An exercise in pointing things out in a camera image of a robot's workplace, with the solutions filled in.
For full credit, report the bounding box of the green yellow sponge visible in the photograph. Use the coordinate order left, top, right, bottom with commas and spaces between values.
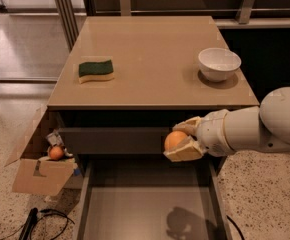
78, 60, 114, 84

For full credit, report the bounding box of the white ceramic bowl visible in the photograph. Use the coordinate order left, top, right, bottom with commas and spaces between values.
198, 48, 241, 82

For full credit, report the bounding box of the orange fruit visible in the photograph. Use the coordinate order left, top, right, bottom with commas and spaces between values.
164, 131, 188, 151
49, 146, 64, 160

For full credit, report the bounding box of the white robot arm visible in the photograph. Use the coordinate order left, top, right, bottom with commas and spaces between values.
164, 87, 290, 162

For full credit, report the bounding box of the cardboard box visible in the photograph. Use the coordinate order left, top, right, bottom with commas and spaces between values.
6, 106, 82, 196

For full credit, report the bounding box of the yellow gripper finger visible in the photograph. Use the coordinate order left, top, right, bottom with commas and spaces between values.
172, 116, 201, 136
163, 136, 204, 162

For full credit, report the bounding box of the black cable right floor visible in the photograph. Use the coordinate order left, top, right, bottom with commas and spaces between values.
225, 214, 246, 240

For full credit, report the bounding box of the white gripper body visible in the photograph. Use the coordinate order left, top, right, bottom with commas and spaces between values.
196, 109, 234, 157

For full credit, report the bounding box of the crumpled wrapper in box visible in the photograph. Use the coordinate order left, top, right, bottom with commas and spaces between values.
46, 130, 72, 159

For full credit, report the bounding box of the open grey middle drawer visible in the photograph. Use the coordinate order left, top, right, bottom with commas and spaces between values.
73, 160, 233, 240

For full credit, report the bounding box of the grey top drawer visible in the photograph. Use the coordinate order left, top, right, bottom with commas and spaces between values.
59, 127, 170, 156

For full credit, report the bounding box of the black cable on floor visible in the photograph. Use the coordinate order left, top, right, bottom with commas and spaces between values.
0, 209, 75, 240

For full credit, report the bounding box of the grey drawer cabinet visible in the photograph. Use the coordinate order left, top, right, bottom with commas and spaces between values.
46, 15, 260, 240

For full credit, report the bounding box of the orange fruit in box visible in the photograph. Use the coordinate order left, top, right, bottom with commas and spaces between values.
49, 146, 64, 160

